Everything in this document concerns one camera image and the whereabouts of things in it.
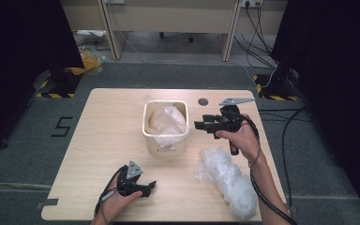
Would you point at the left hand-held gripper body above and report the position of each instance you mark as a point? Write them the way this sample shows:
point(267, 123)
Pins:
point(128, 186)

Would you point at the grey tape strip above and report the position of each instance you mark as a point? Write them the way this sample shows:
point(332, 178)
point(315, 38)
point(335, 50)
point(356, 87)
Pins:
point(48, 203)

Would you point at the beige office desk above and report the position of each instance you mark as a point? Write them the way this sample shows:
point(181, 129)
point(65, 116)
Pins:
point(168, 15)

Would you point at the black curtain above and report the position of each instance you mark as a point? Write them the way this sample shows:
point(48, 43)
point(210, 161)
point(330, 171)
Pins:
point(340, 78)
point(18, 62)

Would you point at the white plastic bag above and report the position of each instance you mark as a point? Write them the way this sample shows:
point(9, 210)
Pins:
point(89, 33)
point(228, 181)

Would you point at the black stand base hazard tape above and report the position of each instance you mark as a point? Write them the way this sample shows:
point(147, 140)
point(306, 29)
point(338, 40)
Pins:
point(64, 82)
point(276, 84)

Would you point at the white wall socket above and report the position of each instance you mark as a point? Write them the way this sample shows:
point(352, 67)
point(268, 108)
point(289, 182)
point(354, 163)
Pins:
point(251, 3)

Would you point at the yellow plastic bag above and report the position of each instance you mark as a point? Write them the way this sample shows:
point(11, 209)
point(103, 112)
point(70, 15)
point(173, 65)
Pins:
point(89, 62)

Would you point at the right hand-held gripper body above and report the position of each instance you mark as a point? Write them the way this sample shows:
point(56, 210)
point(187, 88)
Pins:
point(228, 120)

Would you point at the black chair castor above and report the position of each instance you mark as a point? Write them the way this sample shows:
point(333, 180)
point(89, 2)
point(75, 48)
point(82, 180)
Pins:
point(161, 35)

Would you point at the person's left hand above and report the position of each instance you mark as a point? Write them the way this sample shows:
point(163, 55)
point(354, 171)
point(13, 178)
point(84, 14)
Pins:
point(115, 204)

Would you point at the person's right hand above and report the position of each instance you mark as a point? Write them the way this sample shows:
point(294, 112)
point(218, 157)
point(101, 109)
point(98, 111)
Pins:
point(247, 140)

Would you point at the cream square trash bin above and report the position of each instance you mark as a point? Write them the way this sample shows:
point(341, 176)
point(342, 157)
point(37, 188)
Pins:
point(151, 145)

